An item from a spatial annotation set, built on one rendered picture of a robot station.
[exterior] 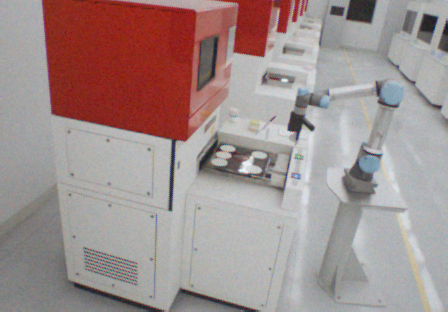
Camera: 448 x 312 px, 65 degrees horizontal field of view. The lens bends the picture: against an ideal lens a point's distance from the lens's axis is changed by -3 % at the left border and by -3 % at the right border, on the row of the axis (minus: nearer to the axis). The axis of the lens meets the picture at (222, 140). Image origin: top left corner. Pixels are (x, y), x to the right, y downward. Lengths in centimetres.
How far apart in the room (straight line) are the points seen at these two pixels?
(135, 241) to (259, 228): 70
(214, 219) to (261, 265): 39
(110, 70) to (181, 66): 35
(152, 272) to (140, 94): 106
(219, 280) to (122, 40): 152
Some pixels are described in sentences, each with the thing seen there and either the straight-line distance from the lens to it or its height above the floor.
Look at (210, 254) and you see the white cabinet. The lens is 228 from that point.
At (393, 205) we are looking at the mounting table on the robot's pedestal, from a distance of 241.
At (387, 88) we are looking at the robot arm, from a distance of 211.
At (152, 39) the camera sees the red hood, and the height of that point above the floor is 167.
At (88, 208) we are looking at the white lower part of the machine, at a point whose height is 70.
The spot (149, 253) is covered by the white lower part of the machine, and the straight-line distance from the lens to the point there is 216.
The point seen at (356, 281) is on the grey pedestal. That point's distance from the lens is 301.
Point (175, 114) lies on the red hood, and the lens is 168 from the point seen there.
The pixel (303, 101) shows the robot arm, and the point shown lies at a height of 134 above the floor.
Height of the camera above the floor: 194
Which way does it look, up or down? 24 degrees down
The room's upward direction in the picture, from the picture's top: 6 degrees clockwise
